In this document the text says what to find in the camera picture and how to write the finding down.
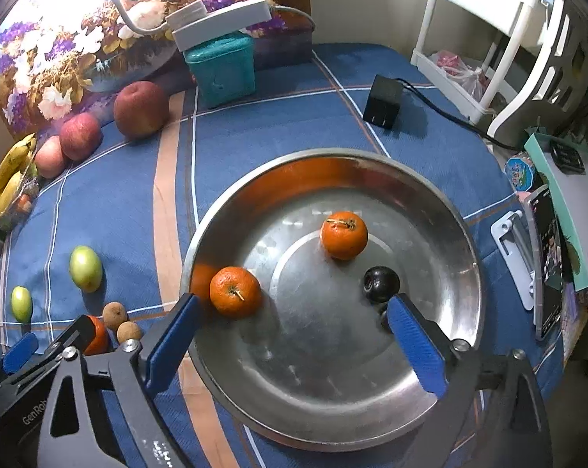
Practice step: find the black power adapter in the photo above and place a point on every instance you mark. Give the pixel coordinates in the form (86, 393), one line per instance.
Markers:
(382, 102)

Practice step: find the round colourful tin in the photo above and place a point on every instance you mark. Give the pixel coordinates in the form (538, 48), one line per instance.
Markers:
(520, 171)

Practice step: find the purple patterned box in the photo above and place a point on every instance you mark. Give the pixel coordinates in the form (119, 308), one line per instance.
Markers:
(579, 317)

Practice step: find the white shelf rack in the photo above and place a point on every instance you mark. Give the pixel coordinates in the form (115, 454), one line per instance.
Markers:
(474, 19)

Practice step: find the teal plastic box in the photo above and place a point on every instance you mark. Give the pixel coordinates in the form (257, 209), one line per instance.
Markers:
(221, 70)

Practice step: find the wrapped mandarin orange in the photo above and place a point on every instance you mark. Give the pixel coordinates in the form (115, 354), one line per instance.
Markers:
(25, 202)

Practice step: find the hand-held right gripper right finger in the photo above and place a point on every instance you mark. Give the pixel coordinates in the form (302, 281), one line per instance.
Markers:
(416, 346)

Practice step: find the brown kiwi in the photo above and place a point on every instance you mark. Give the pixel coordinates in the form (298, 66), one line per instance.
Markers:
(129, 332)
(114, 315)

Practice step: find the dark plum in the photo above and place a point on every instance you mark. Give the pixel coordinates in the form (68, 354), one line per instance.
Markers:
(381, 283)

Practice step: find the teal flat box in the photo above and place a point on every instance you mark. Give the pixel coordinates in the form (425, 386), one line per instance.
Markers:
(581, 219)

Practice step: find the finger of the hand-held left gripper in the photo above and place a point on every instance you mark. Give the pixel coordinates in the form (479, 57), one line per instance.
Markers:
(20, 351)
(74, 334)

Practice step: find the pink plastic bag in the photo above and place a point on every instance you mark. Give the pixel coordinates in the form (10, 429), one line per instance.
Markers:
(457, 72)

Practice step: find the stainless steel basin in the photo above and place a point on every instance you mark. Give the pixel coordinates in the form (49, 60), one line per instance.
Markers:
(323, 351)

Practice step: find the white gooseneck desk lamp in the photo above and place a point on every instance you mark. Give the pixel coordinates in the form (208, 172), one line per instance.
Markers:
(211, 19)

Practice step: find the floral painting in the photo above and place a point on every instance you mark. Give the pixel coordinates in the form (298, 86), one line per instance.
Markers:
(55, 48)

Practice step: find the blue plaid tablecloth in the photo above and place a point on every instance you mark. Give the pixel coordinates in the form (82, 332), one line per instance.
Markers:
(104, 195)

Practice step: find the dark red apple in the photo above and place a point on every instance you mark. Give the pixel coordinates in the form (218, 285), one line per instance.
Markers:
(141, 108)

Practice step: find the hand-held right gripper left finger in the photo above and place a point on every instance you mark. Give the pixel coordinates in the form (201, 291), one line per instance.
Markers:
(169, 341)

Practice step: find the small green jujube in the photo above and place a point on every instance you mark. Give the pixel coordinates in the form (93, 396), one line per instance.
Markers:
(21, 303)

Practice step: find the white slotted chair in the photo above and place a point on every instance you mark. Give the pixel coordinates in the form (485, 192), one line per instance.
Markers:
(542, 83)

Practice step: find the pink apple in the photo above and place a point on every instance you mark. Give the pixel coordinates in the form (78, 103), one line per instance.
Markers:
(50, 156)

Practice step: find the clear wrapped plastic tray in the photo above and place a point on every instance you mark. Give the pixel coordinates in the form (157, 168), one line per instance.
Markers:
(18, 204)

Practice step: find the black smartphone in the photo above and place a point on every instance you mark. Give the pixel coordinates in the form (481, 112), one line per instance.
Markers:
(547, 263)

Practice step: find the mandarin orange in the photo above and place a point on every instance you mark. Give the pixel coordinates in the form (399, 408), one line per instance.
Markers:
(25, 202)
(99, 339)
(344, 235)
(234, 291)

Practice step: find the white phone holder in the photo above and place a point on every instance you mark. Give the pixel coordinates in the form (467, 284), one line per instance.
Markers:
(513, 253)

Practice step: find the large green jujube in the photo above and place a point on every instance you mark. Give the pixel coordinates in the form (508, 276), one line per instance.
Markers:
(85, 268)

